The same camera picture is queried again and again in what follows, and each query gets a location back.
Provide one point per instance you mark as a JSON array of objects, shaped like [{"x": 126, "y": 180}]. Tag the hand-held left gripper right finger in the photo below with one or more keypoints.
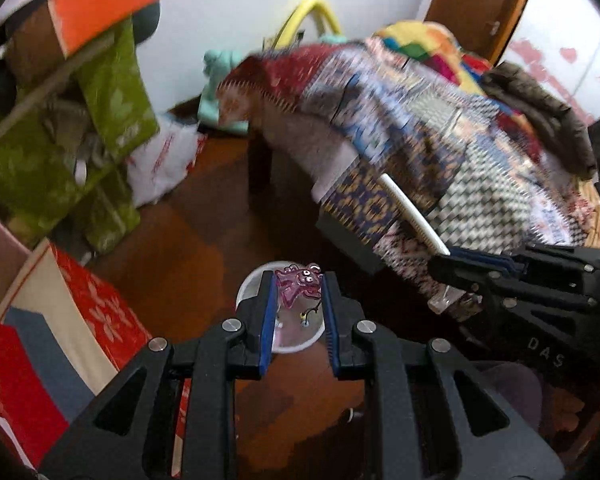
[{"x": 330, "y": 320}]

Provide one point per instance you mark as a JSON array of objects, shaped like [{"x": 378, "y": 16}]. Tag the yellow foam tube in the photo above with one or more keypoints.
[{"x": 325, "y": 10}]

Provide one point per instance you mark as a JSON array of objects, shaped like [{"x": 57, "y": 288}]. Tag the white plastic cup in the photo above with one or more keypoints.
[{"x": 295, "y": 342}]

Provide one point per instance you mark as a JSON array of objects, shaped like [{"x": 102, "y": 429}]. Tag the pink heart stickers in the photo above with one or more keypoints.
[{"x": 530, "y": 55}]

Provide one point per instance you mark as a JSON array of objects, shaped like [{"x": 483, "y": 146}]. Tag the brown wooden door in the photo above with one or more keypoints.
[{"x": 480, "y": 0}]

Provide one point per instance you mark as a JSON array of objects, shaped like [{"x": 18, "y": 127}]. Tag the grey rod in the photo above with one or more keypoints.
[{"x": 45, "y": 91}]

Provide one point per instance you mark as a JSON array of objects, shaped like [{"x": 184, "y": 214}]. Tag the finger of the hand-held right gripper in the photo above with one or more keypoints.
[
  {"x": 480, "y": 258},
  {"x": 460, "y": 274}
]

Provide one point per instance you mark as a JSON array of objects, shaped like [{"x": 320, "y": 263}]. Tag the olive padded jacket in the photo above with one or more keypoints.
[{"x": 545, "y": 110}]

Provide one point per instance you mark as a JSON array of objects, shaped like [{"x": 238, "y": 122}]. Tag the brown cardboard box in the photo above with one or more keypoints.
[{"x": 27, "y": 55}]

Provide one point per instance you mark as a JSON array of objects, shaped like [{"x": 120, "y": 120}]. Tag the white plastic bag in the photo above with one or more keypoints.
[{"x": 160, "y": 160}]

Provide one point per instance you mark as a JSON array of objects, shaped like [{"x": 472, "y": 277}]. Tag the plain red box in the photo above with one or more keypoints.
[{"x": 10, "y": 390}]

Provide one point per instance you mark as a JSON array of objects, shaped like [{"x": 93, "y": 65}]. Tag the frosted sliding wardrobe doors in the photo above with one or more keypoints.
[{"x": 565, "y": 15}]

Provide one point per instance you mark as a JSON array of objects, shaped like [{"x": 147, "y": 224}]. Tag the patchwork bedspread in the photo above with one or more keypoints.
[{"x": 430, "y": 160}]

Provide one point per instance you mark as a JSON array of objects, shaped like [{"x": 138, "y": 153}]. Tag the green patterned bag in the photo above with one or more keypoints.
[{"x": 115, "y": 95}]

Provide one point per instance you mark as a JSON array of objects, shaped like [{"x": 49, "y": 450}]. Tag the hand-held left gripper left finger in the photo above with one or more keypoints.
[{"x": 266, "y": 320}]

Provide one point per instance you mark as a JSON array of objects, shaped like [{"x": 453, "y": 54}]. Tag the red floral gift box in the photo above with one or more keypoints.
[{"x": 95, "y": 310}]

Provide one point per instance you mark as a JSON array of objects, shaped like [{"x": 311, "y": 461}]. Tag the clear plastic wrapper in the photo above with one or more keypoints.
[{"x": 450, "y": 302}]

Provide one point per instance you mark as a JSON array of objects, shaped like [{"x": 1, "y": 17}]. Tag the colourful block blanket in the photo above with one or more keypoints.
[{"x": 420, "y": 40}]

